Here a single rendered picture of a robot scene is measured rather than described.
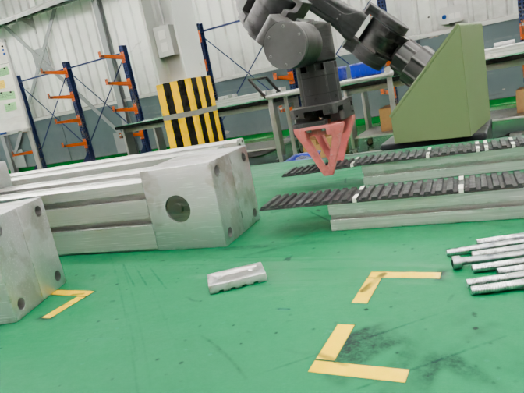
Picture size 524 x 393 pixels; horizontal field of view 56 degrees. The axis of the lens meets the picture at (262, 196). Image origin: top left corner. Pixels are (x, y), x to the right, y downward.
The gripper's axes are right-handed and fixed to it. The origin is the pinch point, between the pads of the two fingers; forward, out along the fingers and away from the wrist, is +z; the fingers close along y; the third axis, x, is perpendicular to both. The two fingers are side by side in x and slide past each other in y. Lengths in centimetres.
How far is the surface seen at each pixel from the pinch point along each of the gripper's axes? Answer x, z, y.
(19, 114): -440, -34, -346
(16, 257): -19.9, -2.1, 38.4
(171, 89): -191, -24, -266
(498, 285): 19.9, 2.5, 36.0
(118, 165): -33.5, -5.1, 5.2
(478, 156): 19.4, 0.7, 1.8
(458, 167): 17.0, 1.8, 1.8
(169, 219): -12.8, -0.6, 24.0
